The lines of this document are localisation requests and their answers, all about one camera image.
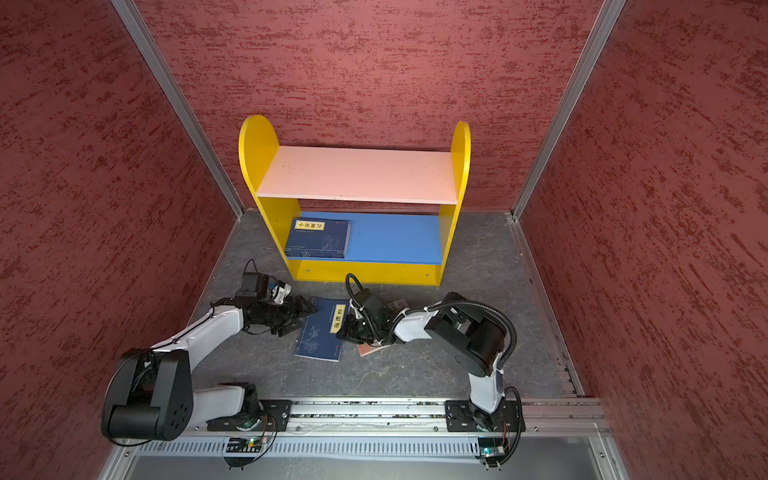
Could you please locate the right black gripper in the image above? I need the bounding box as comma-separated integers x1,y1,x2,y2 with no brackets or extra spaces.
335,315,380,346

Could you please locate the right controller board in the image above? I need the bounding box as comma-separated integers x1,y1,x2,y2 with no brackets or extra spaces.
477,437,507,466

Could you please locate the blue book yellow label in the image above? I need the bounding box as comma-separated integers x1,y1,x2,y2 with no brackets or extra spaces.
284,217,351,259

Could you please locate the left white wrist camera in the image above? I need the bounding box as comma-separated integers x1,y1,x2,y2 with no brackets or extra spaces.
266,280,292,305

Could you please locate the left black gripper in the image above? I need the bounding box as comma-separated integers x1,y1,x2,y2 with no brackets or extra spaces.
252,295,318,336

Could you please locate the right corner aluminium post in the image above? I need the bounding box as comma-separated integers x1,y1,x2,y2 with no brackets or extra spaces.
511,0,626,222

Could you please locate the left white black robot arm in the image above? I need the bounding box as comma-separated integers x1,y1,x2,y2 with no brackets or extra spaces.
100,272,317,447

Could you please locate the left controller board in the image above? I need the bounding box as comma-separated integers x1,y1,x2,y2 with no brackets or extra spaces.
225,437,264,455

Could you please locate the left corner aluminium post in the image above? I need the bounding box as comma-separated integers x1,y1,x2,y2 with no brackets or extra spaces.
110,0,246,220

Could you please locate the yellow pink blue bookshelf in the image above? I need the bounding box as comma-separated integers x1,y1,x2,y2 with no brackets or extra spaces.
238,115,471,286

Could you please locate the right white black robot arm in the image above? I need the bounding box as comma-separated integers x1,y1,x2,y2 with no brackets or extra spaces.
334,289,517,432

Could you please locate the red pink picture book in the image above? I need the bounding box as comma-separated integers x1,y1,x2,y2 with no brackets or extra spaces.
357,298,409,357

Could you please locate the corner aluminium post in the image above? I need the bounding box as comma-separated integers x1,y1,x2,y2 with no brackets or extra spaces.
110,0,246,220
511,0,626,222

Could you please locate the controller board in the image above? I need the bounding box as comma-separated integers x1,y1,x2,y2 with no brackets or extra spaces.
225,437,264,455
477,437,507,466

